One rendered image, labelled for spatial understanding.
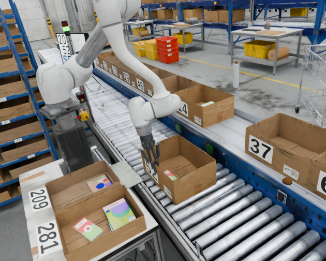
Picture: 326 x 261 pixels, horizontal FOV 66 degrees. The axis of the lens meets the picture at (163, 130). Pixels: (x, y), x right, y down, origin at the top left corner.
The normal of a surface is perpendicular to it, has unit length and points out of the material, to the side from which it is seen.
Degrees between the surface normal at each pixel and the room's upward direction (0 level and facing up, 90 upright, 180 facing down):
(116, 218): 0
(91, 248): 91
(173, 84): 90
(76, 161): 90
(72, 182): 88
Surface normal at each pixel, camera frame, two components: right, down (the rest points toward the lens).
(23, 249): -0.11, -0.87
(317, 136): -0.87, 0.32
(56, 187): 0.53, 0.34
